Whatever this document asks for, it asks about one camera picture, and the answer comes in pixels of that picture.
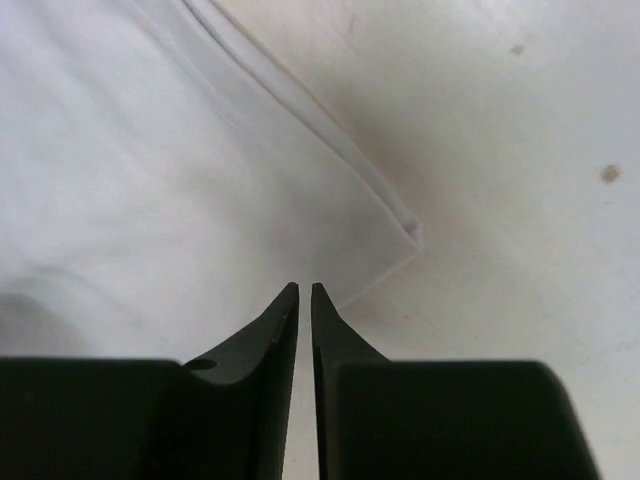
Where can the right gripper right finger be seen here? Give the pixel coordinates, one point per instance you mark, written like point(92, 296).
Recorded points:
point(384, 419)

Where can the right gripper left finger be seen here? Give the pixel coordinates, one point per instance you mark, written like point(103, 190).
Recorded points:
point(221, 415)

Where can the white skirt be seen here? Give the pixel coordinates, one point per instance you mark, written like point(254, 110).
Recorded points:
point(163, 180)

